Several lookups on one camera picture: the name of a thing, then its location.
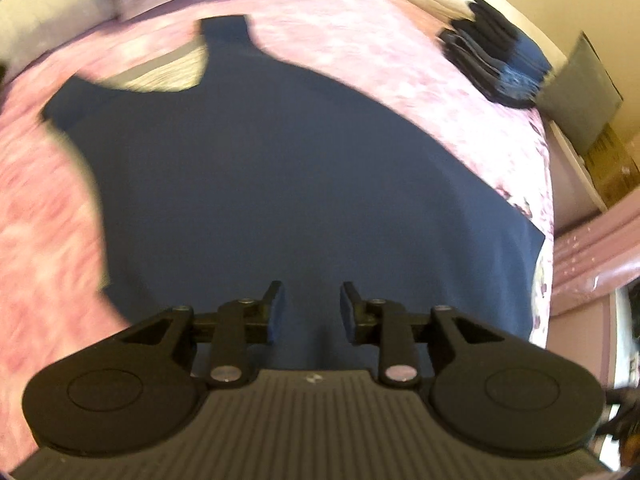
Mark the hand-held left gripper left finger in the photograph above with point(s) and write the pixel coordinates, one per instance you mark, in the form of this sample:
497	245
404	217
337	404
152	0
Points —
278	310

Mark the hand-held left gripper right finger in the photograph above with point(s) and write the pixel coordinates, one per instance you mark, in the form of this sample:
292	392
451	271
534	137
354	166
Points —
347	312

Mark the navy blue tank top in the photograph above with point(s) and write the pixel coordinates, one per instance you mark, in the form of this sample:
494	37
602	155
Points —
280	185

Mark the stack of folded dark clothes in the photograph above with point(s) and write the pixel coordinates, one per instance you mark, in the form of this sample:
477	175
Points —
495	57

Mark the pink floral bed sheet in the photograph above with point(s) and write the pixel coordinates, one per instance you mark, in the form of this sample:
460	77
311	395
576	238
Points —
440	105

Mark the cardboard box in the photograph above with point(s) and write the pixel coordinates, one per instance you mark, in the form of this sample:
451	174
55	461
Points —
614	170

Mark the grey cushion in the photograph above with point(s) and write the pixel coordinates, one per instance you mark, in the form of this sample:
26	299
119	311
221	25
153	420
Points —
582	92

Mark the white pillow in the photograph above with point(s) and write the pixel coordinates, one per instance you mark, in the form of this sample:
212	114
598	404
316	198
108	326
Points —
47	15

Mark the pink bed frame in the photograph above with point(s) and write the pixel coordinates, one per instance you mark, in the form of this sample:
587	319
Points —
595	255

